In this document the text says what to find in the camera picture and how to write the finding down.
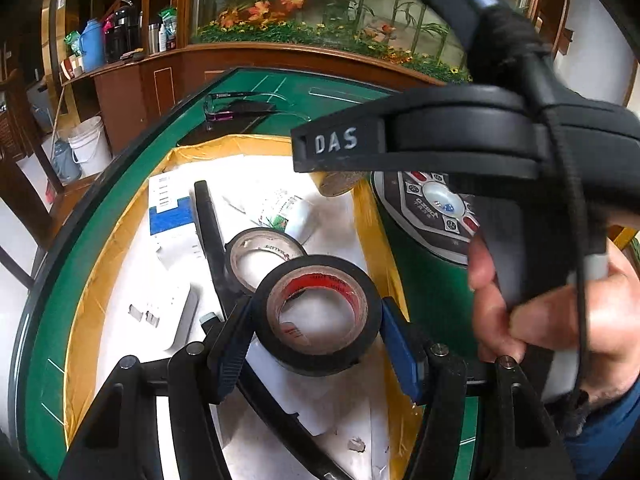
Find black electrical tape roll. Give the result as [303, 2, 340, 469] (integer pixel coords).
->
[252, 255, 382, 377]

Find white power adapter cube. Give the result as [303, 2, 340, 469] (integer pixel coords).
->
[122, 258, 198, 351]

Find brown clear tape roll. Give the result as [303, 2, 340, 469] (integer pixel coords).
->
[224, 228, 307, 295]

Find yellow masking tape roll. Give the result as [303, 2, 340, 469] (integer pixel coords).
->
[309, 171, 368, 197]

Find person's right hand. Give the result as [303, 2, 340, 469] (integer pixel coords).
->
[468, 234, 639, 406]

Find long black Chanel box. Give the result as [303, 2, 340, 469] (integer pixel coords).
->
[236, 364, 352, 480]

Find yellow taped cardboard box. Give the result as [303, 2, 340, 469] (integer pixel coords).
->
[60, 134, 421, 479]

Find round mahjong table control panel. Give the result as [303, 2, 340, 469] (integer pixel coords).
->
[370, 171, 480, 266]

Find white blue label carton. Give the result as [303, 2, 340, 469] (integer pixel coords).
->
[148, 170, 202, 268]

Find flower garden glass panel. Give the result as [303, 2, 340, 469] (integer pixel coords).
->
[188, 0, 542, 85]

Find dark wooden chair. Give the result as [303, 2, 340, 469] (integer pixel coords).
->
[0, 69, 66, 291]

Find eyeglasses on table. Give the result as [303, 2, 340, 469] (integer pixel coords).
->
[203, 91, 291, 124]

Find white plastic bucket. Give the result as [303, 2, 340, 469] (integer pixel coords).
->
[67, 115, 113, 177]

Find blue thermos jug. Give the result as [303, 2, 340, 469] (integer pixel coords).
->
[80, 20, 105, 73]

